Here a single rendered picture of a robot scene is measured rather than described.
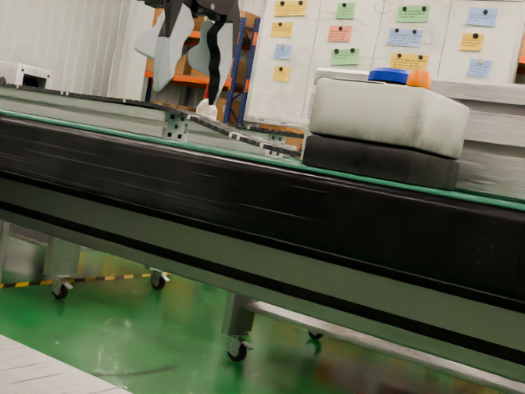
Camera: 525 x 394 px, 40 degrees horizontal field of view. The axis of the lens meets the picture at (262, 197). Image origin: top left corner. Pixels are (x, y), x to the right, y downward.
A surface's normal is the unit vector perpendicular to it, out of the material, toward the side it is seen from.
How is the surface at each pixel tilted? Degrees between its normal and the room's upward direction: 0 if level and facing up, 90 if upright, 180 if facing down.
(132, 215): 90
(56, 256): 90
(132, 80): 90
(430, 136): 90
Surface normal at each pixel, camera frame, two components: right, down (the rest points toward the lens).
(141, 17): 0.83, 0.18
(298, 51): -0.54, -0.04
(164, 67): 0.18, 0.32
